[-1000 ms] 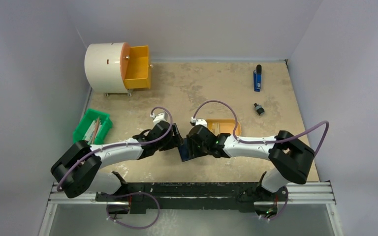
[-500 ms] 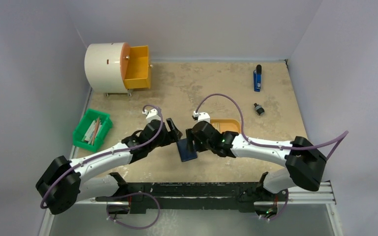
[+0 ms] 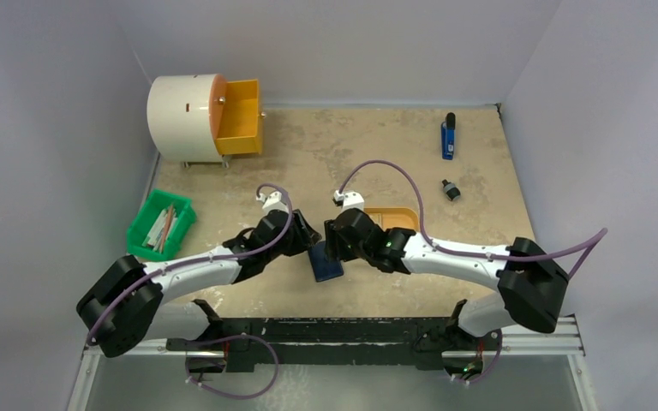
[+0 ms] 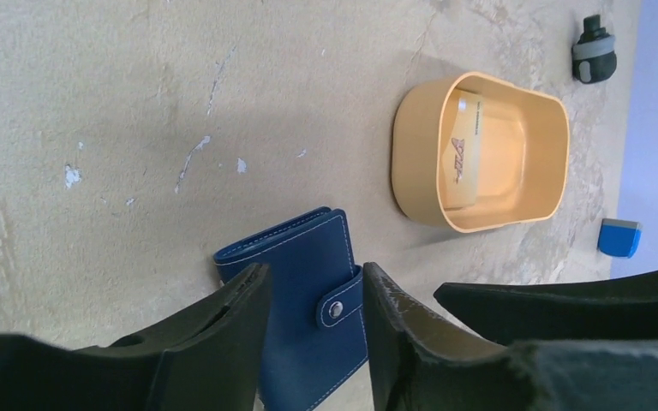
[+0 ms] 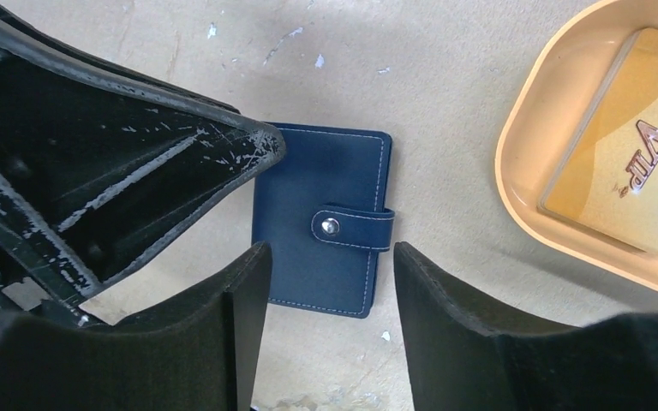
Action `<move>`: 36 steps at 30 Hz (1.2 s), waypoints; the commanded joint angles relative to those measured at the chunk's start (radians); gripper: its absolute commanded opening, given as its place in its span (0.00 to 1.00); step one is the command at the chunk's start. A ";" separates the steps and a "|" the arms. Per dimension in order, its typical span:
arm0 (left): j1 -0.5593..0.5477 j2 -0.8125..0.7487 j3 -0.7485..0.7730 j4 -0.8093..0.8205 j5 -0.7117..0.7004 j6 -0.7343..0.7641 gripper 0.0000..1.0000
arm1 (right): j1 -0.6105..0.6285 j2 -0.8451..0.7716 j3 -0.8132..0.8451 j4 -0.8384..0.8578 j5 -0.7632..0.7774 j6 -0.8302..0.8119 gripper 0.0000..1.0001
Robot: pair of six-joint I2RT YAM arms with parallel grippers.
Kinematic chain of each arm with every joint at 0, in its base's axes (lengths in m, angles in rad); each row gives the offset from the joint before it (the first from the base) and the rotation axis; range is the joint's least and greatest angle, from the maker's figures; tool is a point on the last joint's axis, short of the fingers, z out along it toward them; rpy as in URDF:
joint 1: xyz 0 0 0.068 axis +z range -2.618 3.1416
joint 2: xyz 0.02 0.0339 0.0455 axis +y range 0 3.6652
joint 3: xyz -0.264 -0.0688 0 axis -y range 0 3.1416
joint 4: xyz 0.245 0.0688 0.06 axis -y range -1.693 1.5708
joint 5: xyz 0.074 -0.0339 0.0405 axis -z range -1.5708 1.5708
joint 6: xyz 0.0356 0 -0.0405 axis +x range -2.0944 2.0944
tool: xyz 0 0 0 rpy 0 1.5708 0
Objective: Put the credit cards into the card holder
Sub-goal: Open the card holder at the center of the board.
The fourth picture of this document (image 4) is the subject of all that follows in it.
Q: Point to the small blue block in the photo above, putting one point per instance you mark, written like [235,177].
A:
[619,238]

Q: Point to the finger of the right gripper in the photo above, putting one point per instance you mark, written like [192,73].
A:
[616,309]

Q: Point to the blue leather card holder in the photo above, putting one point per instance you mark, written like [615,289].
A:
[315,337]

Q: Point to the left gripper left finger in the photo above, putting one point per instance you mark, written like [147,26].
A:
[204,357]

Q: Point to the tan oval plastic tray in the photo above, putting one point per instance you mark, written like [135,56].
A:
[524,154]

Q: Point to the beige credit card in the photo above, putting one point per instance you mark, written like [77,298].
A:
[460,149]

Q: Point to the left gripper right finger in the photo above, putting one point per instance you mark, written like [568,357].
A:
[420,360]

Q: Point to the small black grey knob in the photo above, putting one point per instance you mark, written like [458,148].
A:
[593,57]

